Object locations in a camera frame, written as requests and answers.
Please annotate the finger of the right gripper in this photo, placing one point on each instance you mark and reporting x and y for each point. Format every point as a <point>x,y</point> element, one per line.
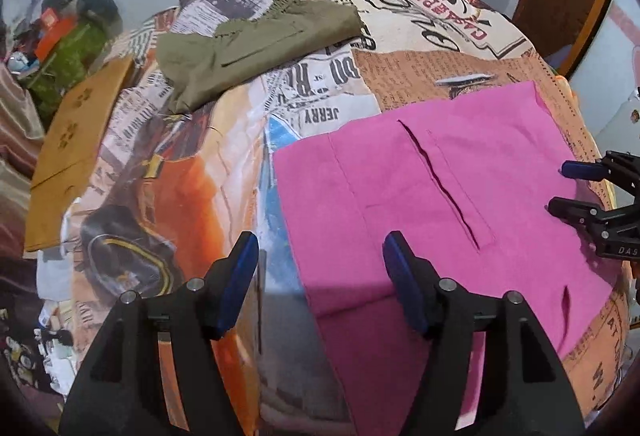
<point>576,213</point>
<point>586,171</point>

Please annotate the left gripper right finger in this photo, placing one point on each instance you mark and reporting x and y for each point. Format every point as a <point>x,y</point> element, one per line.
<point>491,369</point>

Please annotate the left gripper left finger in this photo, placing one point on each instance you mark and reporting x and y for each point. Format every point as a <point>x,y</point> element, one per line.
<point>151,369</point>

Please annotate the pink pants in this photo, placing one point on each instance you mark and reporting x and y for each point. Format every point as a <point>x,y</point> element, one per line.
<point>467,182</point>

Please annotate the silver suitcase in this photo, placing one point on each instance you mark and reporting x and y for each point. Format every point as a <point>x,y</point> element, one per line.
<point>622,132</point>

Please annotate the newspaper print bed quilt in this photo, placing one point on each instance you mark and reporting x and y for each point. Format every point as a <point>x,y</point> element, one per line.
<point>170,192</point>

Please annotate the olive green pants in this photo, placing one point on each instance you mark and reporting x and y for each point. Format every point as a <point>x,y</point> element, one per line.
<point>200,68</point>

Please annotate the green storage basket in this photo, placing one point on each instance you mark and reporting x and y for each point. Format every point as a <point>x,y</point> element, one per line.
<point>67,65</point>

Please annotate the orange box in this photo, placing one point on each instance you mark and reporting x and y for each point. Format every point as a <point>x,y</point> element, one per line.
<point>54,28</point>

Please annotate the grey plush pillow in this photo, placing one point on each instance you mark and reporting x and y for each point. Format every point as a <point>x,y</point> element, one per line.
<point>104,13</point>

